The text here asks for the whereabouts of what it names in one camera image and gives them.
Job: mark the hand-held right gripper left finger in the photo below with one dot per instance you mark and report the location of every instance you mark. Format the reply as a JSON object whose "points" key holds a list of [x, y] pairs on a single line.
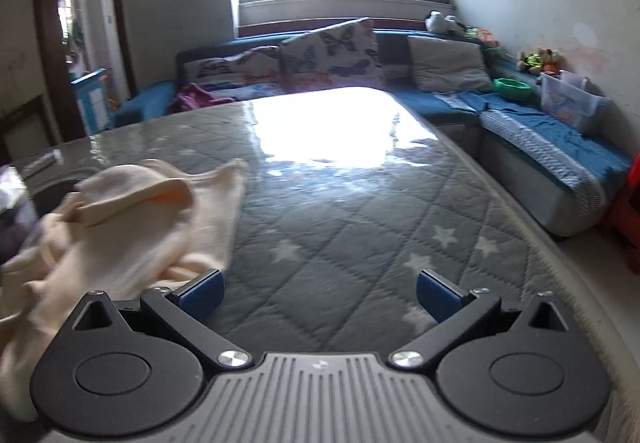
{"points": [[202, 295]]}

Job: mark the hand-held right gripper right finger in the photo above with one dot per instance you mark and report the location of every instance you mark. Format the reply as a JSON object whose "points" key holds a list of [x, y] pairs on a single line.
{"points": [[440, 295]]}

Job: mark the cream sweater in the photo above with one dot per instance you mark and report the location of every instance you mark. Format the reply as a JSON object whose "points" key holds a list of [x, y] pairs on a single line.
{"points": [[125, 233]]}

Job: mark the grey quilted star table cover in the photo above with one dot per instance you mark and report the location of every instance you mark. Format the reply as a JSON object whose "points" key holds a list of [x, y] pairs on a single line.
{"points": [[350, 223]]}

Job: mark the round black induction cooker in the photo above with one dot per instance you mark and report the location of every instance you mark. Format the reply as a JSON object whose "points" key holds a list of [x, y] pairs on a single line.
{"points": [[50, 190]]}

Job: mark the blue sofa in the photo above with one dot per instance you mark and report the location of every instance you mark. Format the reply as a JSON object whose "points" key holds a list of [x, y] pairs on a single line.
{"points": [[425, 105]]}

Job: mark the blue patterned sofa cover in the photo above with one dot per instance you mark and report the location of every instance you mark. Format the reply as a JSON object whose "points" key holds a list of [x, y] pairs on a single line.
{"points": [[540, 133]]}

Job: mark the pink cloth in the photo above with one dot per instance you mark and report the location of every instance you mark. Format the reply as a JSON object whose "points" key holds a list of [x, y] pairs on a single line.
{"points": [[192, 98]]}

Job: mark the red plastic stool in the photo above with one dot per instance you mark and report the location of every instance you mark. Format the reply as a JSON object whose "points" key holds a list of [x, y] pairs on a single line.
{"points": [[627, 218]]}

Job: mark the green bowl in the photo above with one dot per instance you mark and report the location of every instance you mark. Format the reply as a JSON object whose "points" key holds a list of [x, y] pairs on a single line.
{"points": [[512, 88]]}

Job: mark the blue and white box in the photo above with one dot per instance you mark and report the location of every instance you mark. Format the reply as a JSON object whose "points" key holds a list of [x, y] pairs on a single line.
{"points": [[92, 98]]}

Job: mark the long butterfly print cushion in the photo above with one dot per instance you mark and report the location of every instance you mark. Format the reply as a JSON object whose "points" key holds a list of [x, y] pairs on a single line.
{"points": [[235, 70]]}

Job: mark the clear plastic storage box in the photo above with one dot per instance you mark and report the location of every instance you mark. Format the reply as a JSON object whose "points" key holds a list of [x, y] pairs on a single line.
{"points": [[570, 103]]}

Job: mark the grey cushion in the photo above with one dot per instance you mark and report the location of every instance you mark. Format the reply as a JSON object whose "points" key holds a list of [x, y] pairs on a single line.
{"points": [[445, 63]]}

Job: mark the dark wooden cabinet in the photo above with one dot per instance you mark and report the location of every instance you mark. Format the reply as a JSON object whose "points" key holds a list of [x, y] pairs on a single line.
{"points": [[22, 128]]}

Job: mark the green plush toy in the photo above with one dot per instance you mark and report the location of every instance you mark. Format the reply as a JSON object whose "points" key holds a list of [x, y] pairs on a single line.
{"points": [[532, 59]]}

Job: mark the brown teddy bear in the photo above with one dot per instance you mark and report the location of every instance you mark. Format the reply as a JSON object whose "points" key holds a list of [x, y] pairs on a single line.
{"points": [[550, 59]]}

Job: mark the colourful plush toy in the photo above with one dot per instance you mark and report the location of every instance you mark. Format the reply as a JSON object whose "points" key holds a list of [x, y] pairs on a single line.
{"points": [[480, 35]]}

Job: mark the large butterfly print cushion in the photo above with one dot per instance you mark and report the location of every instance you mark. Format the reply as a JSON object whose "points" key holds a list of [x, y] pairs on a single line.
{"points": [[330, 53]]}

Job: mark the black and white plush toy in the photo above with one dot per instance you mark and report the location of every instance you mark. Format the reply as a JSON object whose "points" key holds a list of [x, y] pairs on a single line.
{"points": [[439, 22]]}

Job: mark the brown door frame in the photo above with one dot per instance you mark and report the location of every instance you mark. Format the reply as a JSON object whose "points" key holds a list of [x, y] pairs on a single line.
{"points": [[50, 48]]}

